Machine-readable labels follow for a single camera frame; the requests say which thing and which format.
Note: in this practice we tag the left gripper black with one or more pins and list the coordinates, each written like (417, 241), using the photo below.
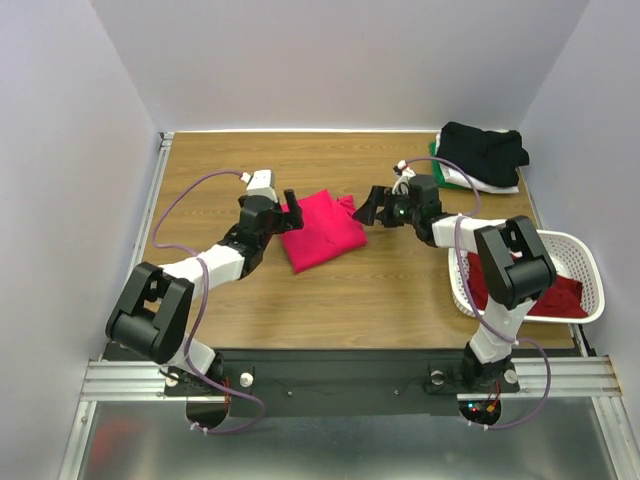
(280, 215)

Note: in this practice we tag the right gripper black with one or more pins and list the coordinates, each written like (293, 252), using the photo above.
(386, 205)

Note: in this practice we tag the pink t shirt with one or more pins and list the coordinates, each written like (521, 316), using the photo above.
(329, 231)

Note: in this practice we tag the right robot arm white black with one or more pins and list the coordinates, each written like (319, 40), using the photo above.
(516, 266)

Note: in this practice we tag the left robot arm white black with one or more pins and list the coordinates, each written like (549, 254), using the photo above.
(151, 314)

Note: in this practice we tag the folded green t shirt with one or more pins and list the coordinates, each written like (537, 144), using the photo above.
(437, 170)

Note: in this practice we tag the folded white t shirt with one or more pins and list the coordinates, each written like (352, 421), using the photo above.
(475, 182)

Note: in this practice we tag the folded black t shirt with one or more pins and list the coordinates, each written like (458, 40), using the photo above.
(480, 152)

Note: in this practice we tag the white plastic laundry basket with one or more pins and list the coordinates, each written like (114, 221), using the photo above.
(571, 258)

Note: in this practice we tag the dark red t shirt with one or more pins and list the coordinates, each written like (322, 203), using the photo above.
(562, 300)

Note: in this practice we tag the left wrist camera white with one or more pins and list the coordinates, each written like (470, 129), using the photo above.
(260, 183)

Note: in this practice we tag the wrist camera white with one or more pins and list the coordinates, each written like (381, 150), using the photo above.
(260, 183)
(403, 173)

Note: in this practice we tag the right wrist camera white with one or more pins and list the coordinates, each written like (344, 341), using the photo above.
(403, 173)

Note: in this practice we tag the left aluminium rail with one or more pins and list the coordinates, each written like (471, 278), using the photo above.
(143, 218)

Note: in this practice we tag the aluminium rail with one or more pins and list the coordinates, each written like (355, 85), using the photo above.
(143, 218)
(571, 378)

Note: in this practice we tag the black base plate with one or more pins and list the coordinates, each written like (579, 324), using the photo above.
(245, 384)

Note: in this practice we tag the front aluminium rail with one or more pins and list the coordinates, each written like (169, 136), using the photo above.
(571, 378)

